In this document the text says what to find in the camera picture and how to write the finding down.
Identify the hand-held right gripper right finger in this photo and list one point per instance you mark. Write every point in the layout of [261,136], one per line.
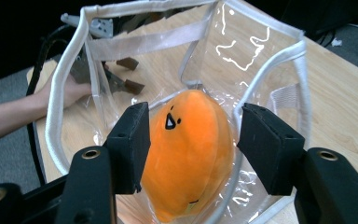
[270,149]

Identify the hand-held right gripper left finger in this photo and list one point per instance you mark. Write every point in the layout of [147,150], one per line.
[127,149]

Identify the orange plush toy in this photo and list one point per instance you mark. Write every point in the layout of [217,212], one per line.
[189,155]

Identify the clear plastic bag white trim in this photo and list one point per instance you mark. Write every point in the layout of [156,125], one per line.
[245,37]

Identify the white paper scrap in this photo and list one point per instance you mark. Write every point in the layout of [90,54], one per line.
[336,42]

